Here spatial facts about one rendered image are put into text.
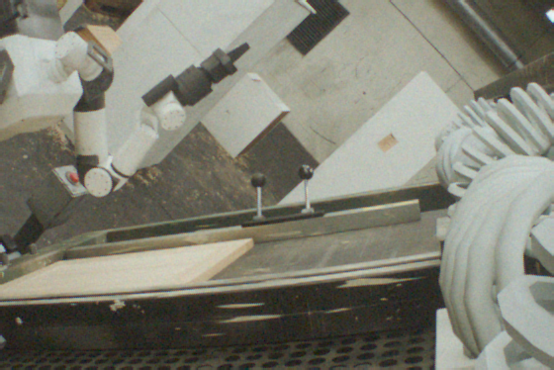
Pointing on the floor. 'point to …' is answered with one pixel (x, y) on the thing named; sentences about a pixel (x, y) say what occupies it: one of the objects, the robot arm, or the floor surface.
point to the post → (30, 231)
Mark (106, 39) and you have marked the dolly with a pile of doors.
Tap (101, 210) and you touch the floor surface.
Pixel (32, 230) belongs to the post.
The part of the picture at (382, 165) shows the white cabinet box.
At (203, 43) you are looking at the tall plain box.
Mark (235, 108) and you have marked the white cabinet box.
